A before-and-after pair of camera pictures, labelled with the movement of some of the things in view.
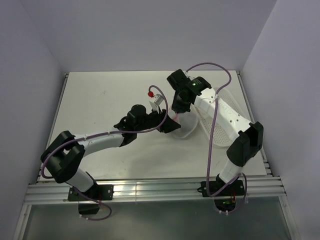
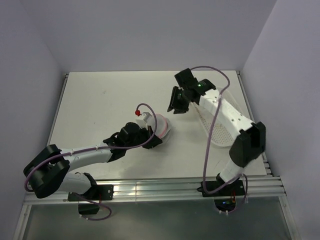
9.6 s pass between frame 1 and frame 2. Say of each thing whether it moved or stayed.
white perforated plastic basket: stayed
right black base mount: stayed
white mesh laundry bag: moved
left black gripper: moved
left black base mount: stayed
